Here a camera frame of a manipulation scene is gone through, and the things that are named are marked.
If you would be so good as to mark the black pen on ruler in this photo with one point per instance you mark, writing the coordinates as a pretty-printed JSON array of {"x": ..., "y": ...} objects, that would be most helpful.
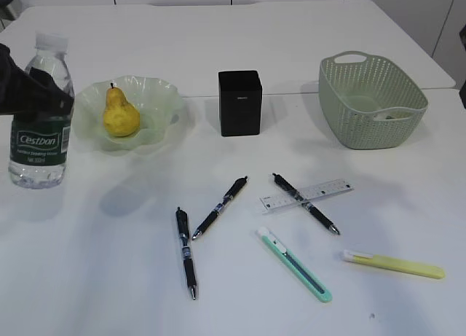
[{"x": 308, "y": 206}]

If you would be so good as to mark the yellow pear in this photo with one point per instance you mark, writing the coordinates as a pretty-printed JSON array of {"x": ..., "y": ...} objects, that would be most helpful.
[{"x": 120, "y": 117}]

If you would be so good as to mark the green woven plastic basket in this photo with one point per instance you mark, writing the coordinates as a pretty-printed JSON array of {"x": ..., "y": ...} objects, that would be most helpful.
[{"x": 354, "y": 86}]

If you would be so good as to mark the green utility knife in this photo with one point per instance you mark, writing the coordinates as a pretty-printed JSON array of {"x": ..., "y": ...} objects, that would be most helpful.
[{"x": 300, "y": 271}]

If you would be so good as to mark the black pen middle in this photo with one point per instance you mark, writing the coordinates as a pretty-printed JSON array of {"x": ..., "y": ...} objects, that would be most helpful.
[{"x": 213, "y": 215}]

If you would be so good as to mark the yellow waste paper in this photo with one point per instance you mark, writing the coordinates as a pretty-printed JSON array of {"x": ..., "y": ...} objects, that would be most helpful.
[{"x": 391, "y": 115}]

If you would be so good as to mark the black square pen holder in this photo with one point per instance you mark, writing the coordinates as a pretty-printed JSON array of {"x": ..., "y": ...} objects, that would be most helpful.
[{"x": 240, "y": 98}]

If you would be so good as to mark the clear plastic ruler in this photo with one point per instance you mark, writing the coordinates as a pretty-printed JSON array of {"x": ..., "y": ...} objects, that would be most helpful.
[{"x": 312, "y": 193}]

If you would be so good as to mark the pale green wavy plate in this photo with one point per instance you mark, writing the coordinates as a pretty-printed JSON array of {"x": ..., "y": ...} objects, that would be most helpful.
[{"x": 161, "y": 107}]

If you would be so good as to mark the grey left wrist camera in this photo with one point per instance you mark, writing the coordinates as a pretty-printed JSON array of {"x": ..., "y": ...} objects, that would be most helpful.
[{"x": 10, "y": 9}]

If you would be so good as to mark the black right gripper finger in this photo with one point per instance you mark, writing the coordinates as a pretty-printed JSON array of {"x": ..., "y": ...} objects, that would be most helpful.
[{"x": 462, "y": 86}]

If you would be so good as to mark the yellow utility knife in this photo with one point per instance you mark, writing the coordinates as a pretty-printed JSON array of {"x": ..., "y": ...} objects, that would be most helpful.
[{"x": 394, "y": 264}]

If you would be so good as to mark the clear water bottle green label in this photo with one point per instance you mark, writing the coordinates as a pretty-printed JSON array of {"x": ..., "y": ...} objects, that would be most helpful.
[{"x": 39, "y": 142}]

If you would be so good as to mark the black pen front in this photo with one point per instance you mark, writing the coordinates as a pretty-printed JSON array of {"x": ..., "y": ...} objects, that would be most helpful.
[{"x": 188, "y": 265}]

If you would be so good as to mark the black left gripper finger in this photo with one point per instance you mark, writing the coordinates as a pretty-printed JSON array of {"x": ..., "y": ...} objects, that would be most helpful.
[{"x": 32, "y": 92}]

